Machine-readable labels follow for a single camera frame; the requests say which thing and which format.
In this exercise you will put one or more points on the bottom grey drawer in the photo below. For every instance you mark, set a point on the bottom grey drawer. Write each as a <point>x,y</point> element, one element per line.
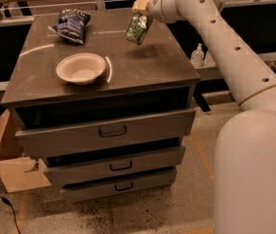
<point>111,187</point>

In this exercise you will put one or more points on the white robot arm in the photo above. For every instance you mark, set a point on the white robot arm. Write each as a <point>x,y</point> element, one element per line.
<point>245,154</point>

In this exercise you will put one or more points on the grey drawer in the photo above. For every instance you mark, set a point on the grey drawer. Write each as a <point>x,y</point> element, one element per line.
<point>111,187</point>
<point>115,166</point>
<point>99,135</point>

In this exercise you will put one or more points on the green can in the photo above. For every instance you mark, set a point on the green can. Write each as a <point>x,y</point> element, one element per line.
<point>138,28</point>

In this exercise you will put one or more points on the clear sanitizer bottle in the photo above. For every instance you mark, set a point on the clear sanitizer bottle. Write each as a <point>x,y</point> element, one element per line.
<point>197,56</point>
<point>209,60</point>

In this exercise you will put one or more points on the brown cardboard box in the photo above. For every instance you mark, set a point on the brown cardboard box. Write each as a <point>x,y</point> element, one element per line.
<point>17,171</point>

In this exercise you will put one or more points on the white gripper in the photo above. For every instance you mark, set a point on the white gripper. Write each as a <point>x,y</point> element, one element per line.
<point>158,8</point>

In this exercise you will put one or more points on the left clear sanitizer bottle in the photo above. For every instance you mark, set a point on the left clear sanitizer bottle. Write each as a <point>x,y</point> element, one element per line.
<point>197,56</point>

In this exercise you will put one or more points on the right clear sanitizer bottle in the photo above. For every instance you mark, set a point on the right clear sanitizer bottle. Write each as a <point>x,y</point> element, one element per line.
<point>209,60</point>

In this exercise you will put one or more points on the middle grey drawer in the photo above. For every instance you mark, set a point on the middle grey drawer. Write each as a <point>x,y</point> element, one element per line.
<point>115,166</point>

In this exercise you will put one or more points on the blue chip bag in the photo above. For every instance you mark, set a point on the blue chip bag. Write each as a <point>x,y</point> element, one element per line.
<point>71,25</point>

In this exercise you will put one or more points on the top grey drawer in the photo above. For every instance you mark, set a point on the top grey drawer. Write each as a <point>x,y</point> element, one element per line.
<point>99,135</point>

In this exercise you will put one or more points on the white paper bowl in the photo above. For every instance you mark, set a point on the white paper bowl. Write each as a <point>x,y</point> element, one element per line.
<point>81,69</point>

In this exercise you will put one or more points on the grey drawer cabinet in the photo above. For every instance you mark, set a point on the grey drawer cabinet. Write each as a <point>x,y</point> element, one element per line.
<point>153,77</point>

